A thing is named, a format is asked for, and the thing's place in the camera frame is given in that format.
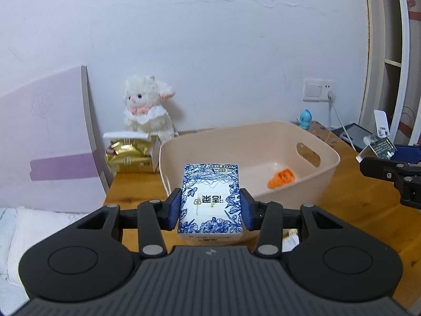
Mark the blue toy figurine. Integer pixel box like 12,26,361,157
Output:
297,109,313,130

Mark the light blue bedsheet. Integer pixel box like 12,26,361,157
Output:
1,208,28,315

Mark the white shelf unit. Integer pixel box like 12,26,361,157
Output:
359,0,420,145

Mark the white phone stand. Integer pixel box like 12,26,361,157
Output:
374,109,390,139

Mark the pink purple headboard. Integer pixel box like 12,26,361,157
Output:
1,66,108,213

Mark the white plush lamb toy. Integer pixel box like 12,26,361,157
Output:
123,75,176,143

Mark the white rectangular box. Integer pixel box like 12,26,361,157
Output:
282,229,300,253

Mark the white wall switch socket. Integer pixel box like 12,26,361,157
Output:
303,78,336,102

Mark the dark printed card pack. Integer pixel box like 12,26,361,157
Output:
356,138,397,163

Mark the orange sock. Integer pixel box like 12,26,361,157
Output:
267,168,295,189

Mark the white pillow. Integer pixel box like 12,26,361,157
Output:
7,208,86,285

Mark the blue white tissue pack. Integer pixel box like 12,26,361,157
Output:
177,163,243,243

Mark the gold tissue pack box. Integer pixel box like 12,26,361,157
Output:
103,131,161,173

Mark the beige plastic storage bin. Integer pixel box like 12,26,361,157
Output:
159,121,340,209

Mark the grey laptop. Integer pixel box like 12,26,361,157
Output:
333,123,373,152

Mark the white charger cable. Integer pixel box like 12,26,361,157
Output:
327,91,358,152

